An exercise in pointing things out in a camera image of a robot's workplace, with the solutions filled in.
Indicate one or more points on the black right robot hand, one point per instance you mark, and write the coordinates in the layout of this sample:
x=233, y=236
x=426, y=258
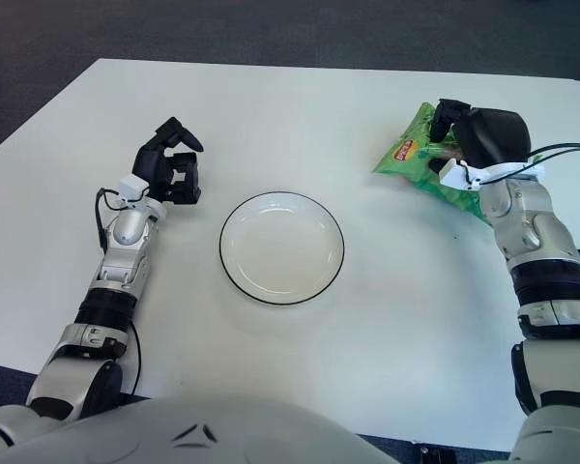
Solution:
x=498, y=137

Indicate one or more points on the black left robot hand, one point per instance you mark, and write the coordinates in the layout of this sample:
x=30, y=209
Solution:
x=152, y=166

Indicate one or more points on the green snack chips bag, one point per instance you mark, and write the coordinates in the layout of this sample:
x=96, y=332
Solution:
x=411, y=159

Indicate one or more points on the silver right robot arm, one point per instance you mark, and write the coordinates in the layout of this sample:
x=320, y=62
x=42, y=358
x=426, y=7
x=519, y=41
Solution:
x=536, y=232

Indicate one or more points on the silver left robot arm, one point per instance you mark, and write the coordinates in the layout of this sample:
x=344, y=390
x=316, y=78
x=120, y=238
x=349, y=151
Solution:
x=125, y=232

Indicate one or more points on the white plate with black rim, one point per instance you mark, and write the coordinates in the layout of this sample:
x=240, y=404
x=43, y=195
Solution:
x=280, y=251

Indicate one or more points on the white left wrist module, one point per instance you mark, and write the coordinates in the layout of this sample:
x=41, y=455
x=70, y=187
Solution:
x=133, y=187

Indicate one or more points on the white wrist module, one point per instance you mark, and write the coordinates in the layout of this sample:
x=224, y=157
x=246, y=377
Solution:
x=133, y=187
x=456, y=174

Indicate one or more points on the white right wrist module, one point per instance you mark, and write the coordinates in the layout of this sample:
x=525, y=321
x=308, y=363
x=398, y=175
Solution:
x=456, y=174

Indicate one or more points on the grey robot torso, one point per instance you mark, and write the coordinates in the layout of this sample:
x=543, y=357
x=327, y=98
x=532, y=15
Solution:
x=198, y=435

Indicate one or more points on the black bracket under table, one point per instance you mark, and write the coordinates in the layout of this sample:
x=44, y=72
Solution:
x=435, y=456

